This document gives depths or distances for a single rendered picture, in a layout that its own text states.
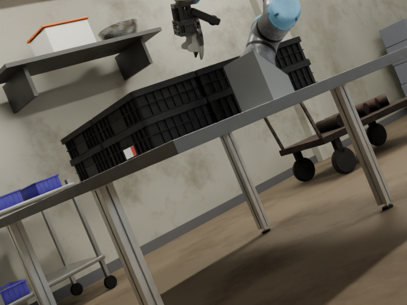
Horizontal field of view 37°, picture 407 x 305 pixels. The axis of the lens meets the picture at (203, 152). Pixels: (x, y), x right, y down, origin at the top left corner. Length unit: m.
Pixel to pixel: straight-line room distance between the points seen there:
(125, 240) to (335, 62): 5.41
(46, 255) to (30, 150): 0.79
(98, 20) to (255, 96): 3.39
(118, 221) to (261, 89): 0.68
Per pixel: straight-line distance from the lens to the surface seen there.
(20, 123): 4.81
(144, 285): 2.16
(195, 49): 2.20
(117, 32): 4.94
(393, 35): 7.81
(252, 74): 2.16
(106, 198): 2.13
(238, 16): 6.42
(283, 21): 2.16
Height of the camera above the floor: 0.66
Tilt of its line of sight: 1 degrees down
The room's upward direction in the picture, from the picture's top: 23 degrees counter-clockwise
